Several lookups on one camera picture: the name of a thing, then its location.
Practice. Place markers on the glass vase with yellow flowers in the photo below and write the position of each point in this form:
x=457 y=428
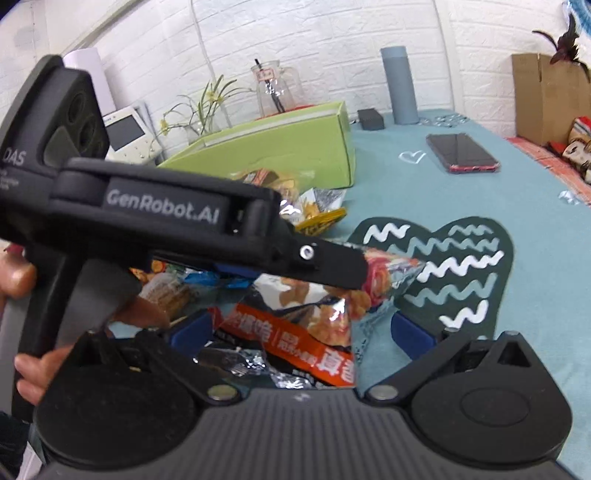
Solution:
x=205 y=108

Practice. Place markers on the large orange snack packet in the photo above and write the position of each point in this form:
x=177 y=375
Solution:
x=295 y=323

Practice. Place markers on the green cardboard box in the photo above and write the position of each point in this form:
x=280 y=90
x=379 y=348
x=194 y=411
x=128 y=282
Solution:
x=286 y=143

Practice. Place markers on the person's left hand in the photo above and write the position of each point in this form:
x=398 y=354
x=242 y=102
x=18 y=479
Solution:
x=16 y=277

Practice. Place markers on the red plastic basket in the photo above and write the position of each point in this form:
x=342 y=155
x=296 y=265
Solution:
x=295 y=109

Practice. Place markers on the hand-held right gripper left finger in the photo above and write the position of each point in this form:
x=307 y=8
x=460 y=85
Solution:
x=190 y=333

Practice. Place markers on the crumpled foil wrapper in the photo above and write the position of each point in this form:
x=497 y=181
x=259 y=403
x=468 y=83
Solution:
x=569 y=197

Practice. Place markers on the white paper roll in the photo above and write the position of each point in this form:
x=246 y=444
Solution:
x=90 y=78

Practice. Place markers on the black straw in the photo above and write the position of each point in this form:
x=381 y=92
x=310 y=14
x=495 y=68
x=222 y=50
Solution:
x=272 y=85

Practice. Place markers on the red silver snack packet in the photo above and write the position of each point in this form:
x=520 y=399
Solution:
x=392 y=272

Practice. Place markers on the silver foil snack packet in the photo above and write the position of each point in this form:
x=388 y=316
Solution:
x=240 y=362

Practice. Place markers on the purple leaf plant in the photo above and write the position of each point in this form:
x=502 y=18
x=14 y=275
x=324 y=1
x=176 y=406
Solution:
x=568 y=44

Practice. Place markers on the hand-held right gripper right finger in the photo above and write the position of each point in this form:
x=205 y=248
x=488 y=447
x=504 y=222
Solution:
x=412 y=333

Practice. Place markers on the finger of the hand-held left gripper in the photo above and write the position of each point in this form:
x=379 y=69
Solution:
x=332 y=265

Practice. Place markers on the yellow snack packet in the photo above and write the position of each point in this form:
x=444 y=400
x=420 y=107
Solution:
x=318 y=212

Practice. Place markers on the small black box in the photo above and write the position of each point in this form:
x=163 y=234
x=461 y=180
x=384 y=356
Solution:
x=371 y=119

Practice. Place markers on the brown cardboard box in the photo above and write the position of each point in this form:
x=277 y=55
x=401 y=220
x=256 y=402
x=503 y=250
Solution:
x=545 y=101

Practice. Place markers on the brown biscuit packet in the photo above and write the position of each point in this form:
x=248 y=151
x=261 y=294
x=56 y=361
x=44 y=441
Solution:
x=166 y=295

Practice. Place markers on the painted doll figures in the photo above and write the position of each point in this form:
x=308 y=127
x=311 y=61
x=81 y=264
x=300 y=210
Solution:
x=577 y=147

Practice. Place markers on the smartphone with red case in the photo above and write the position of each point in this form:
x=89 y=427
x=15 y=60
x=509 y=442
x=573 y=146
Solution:
x=461 y=152

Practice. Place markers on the grey cylindrical bottle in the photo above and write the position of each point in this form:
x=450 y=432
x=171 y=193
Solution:
x=399 y=85

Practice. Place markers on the white device with screen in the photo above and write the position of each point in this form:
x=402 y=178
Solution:
x=131 y=134

